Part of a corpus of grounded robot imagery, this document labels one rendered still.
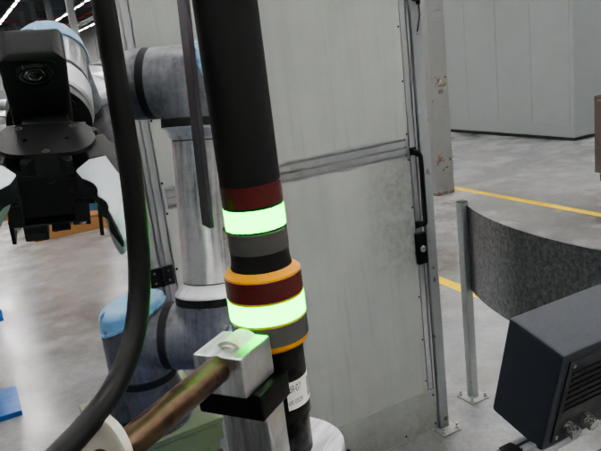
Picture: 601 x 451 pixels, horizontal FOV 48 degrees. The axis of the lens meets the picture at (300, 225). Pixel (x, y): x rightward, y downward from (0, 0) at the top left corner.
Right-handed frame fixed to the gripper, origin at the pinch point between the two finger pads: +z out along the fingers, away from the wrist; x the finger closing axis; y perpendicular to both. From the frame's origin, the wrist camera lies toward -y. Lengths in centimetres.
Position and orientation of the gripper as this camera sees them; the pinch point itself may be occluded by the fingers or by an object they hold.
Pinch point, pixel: (47, 234)
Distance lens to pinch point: 46.1
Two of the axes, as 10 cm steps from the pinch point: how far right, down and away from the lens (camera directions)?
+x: -9.5, 1.0, -2.8
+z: 2.9, 5.9, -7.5
